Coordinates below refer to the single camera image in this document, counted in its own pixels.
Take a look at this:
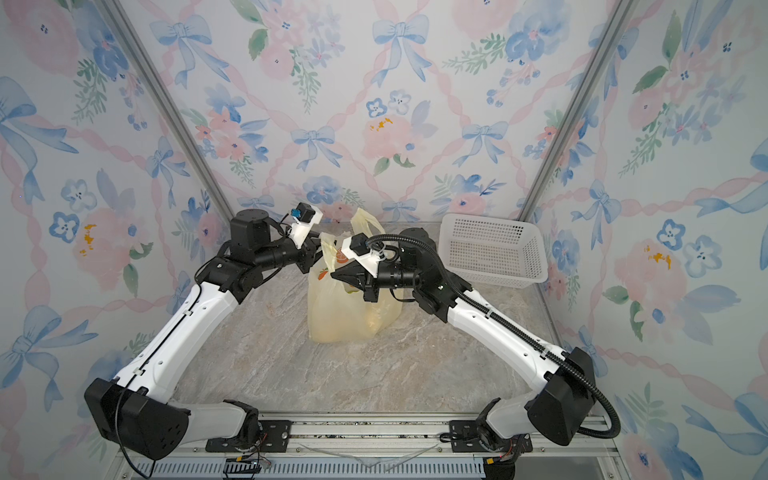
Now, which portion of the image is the yellow plastic bag orange print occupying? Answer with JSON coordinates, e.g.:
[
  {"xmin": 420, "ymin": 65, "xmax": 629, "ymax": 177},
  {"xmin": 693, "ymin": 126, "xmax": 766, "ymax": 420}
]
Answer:
[{"xmin": 307, "ymin": 233, "xmax": 403, "ymax": 343}]

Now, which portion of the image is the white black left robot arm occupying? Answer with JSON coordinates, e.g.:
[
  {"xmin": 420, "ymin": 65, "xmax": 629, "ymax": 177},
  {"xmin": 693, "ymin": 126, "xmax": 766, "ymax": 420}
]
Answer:
[{"xmin": 84, "ymin": 203, "xmax": 322, "ymax": 461}]

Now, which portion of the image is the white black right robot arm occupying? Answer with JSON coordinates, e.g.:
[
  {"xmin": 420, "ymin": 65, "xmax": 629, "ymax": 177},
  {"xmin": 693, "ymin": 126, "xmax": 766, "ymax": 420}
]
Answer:
[{"xmin": 331, "ymin": 228, "xmax": 600, "ymax": 451}]

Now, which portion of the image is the white perforated plastic basket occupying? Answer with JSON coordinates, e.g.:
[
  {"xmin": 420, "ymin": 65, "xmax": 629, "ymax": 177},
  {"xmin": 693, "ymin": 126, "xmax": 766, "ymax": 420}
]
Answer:
[{"xmin": 438, "ymin": 214, "xmax": 548, "ymax": 289}]

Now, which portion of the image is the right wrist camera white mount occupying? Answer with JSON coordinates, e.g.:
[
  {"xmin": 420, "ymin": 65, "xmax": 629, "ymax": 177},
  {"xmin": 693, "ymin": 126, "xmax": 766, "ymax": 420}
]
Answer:
[{"xmin": 341, "ymin": 233, "xmax": 385, "ymax": 278}]

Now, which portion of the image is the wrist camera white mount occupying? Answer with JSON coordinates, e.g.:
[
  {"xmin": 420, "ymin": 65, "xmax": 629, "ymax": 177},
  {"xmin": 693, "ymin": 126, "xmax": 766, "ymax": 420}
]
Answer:
[
  {"xmin": 341, "ymin": 233, "xmax": 385, "ymax": 278},
  {"xmin": 287, "ymin": 202, "xmax": 323, "ymax": 248}
]

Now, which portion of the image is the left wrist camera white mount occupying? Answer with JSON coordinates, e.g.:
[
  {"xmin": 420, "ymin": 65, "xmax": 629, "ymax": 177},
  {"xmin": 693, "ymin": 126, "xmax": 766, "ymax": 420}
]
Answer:
[{"xmin": 287, "ymin": 202, "xmax": 323, "ymax": 248}]

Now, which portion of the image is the black corrugated cable conduit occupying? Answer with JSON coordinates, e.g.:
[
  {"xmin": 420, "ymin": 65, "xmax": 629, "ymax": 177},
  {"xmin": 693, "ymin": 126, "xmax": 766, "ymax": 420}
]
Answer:
[{"xmin": 363, "ymin": 232, "xmax": 623, "ymax": 439}]

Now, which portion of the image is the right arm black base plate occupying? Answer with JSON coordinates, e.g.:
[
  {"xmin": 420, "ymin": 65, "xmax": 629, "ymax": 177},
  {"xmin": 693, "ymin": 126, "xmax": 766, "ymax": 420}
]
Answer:
[{"xmin": 439, "ymin": 420, "xmax": 533, "ymax": 456}]

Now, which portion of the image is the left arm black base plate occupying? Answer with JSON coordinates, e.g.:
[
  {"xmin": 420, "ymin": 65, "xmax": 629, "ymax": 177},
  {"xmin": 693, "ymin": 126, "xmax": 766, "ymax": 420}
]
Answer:
[{"xmin": 205, "ymin": 419, "xmax": 293, "ymax": 454}]

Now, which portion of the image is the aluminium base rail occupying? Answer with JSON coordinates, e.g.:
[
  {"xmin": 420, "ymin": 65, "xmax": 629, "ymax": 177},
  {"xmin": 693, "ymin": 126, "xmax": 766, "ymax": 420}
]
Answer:
[{"xmin": 105, "ymin": 412, "xmax": 629, "ymax": 479}]

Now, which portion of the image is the left aluminium corner post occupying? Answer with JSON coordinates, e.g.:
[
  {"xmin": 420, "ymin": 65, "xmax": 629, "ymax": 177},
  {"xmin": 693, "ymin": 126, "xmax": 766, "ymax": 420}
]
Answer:
[{"xmin": 95, "ymin": 1, "xmax": 234, "ymax": 220}]

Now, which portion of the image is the aluminium corner post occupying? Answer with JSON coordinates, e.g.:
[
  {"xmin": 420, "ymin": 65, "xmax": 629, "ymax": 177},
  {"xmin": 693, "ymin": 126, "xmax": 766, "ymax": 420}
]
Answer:
[
  {"xmin": 95, "ymin": 1, "xmax": 234, "ymax": 220},
  {"xmin": 515, "ymin": 0, "xmax": 636, "ymax": 222}
]

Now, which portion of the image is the right aluminium corner post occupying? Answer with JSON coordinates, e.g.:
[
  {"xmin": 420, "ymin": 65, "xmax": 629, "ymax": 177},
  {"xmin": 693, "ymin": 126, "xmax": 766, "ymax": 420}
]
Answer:
[{"xmin": 515, "ymin": 0, "xmax": 636, "ymax": 222}]

